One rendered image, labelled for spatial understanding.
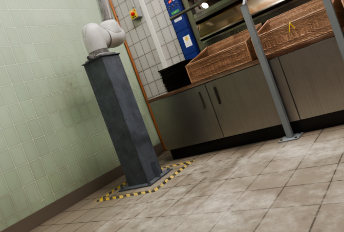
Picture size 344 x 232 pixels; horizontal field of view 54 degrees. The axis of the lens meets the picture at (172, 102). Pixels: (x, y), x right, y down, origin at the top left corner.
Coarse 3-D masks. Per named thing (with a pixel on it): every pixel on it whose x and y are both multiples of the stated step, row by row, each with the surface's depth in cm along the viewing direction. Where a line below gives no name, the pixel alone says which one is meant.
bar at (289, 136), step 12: (204, 0) 261; (324, 0) 195; (180, 12) 276; (252, 24) 222; (336, 24) 194; (252, 36) 223; (336, 36) 195; (264, 60) 223; (264, 72) 224; (276, 96) 224; (276, 108) 225; (288, 120) 226; (288, 132) 225; (300, 132) 227
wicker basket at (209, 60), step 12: (240, 36) 287; (216, 48) 301; (228, 48) 246; (240, 48) 242; (252, 48) 245; (192, 60) 280; (204, 60) 260; (216, 60) 254; (228, 60) 293; (240, 60) 244; (252, 60) 239; (192, 72) 268; (204, 72) 290; (216, 72) 257
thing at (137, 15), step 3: (132, 9) 341; (135, 9) 339; (138, 9) 342; (129, 12) 344; (135, 12) 340; (138, 12) 340; (135, 15) 340; (138, 15) 339; (141, 15) 343; (132, 18) 344; (135, 18) 342; (138, 18) 347
